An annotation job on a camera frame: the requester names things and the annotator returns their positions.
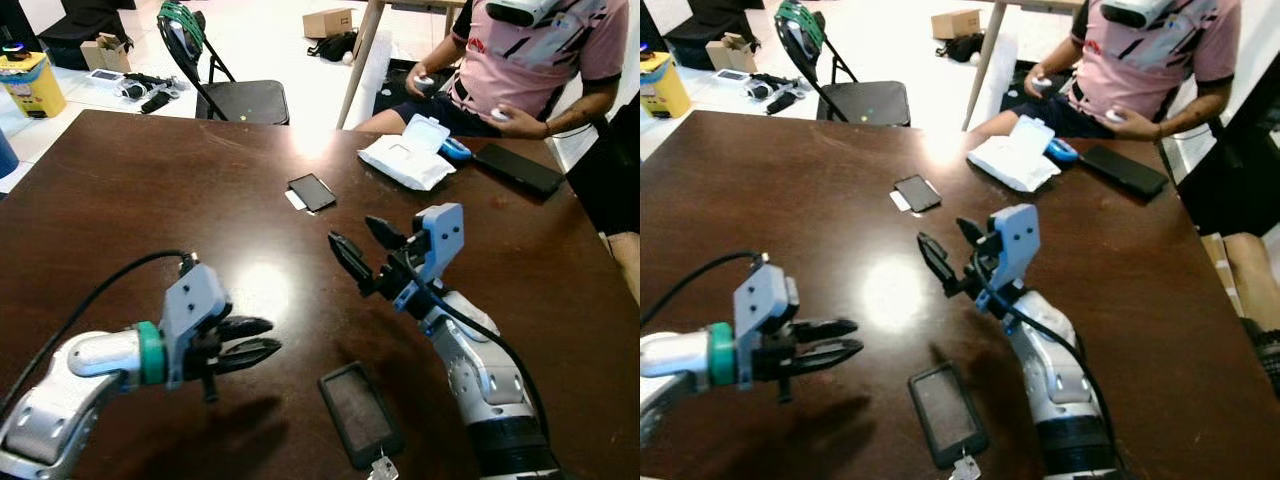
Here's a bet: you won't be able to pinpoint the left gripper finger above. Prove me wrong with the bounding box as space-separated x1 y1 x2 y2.
222 316 275 343
795 318 861 344
795 339 865 379
222 338 284 377

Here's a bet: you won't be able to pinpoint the black key holder with keys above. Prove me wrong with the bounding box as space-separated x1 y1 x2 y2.
907 361 992 480
319 361 407 480

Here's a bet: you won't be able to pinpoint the white wet wipes pack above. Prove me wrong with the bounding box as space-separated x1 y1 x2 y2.
357 114 459 192
966 115 1064 194

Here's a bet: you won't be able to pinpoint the long black phone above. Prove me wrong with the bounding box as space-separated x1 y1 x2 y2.
1080 143 1170 199
472 143 567 199

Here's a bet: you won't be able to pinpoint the wooden table leg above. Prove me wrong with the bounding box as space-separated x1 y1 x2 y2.
336 0 387 130
961 0 1010 132

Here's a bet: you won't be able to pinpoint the black folding chair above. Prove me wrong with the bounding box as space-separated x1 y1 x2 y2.
156 0 292 127
775 0 912 127

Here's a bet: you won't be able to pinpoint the small black bag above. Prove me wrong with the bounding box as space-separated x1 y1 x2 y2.
307 32 360 62
934 32 987 62

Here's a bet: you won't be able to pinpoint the closed cardboard box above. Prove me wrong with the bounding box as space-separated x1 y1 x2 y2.
930 8 985 42
302 8 357 40

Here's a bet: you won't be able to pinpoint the person in pink shirt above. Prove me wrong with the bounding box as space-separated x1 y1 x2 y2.
965 0 1242 142
355 0 632 140

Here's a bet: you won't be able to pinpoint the white VR headset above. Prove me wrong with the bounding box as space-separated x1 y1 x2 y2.
1099 0 1174 29
484 0 562 29

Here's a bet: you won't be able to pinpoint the small open cardboard box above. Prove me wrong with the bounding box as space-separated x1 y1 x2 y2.
79 32 134 74
704 32 760 74

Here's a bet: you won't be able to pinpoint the large black bag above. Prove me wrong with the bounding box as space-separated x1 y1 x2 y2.
664 0 762 69
38 0 132 71

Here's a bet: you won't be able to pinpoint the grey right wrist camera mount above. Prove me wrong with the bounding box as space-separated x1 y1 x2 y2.
975 203 1041 316
393 203 466 313

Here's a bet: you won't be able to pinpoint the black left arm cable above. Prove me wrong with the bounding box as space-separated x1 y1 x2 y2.
0 250 197 406
640 250 769 327

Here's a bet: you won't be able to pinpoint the black devices with cables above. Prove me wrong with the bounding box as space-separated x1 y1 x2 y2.
745 72 812 115
119 72 188 115

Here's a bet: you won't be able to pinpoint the green strap bundle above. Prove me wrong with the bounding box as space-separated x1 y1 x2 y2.
159 0 207 52
777 0 824 52

